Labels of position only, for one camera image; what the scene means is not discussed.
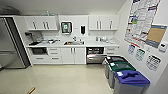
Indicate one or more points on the stainless steel dishwasher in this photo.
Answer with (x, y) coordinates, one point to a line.
(96, 59)

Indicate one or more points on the chrome sink faucet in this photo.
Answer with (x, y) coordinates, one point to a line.
(75, 39)

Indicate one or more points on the white under-sink cabinet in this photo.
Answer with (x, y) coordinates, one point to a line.
(73, 55)

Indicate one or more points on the black soap dispenser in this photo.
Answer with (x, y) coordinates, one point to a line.
(83, 29)

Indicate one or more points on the steel paper towel dispenser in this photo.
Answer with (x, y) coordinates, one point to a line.
(66, 28)

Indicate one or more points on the grey bin with black lid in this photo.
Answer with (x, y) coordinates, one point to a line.
(115, 59)

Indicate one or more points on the dish rack with utensils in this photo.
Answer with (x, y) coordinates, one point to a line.
(50, 41)

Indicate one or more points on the grey bin with green lid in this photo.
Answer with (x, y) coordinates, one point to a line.
(121, 66)

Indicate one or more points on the black built-in microwave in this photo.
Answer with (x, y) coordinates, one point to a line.
(39, 51)

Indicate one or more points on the white wide drawer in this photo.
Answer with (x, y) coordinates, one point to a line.
(40, 59)

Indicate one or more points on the light blue bottle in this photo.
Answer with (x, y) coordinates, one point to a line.
(47, 13)

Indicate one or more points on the grey bin with blue lid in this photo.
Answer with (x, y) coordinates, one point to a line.
(131, 83)

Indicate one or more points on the stainless steel refrigerator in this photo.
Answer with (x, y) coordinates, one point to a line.
(10, 43)

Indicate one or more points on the white upper wall cabinet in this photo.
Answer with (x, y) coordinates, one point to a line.
(104, 22)

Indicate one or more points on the large colourful wall poster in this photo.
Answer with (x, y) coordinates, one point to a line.
(140, 16)

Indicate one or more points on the orange wall notice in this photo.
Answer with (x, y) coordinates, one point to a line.
(156, 35)

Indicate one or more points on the small white wall box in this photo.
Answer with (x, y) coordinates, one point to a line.
(163, 46)

